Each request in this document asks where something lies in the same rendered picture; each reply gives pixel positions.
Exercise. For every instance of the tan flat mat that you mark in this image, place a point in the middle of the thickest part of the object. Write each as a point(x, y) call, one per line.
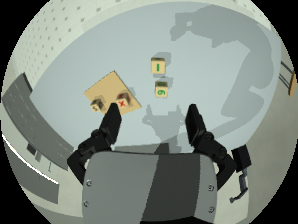
point(107, 89)

